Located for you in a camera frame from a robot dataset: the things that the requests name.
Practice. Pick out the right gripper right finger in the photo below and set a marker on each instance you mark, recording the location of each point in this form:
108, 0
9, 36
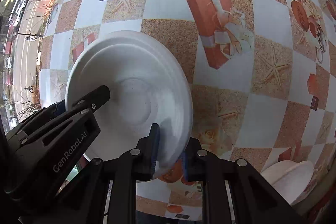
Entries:
222, 180

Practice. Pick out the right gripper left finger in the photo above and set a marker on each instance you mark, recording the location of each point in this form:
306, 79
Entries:
137, 164

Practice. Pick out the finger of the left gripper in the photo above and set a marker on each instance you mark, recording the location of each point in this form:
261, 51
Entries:
42, 116
86, 104

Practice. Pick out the large white paper bowl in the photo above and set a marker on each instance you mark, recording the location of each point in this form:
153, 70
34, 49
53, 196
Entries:
147, 86

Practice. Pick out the checkered patterned tablecloth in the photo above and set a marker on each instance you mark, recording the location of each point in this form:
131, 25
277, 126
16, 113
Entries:
261, 72

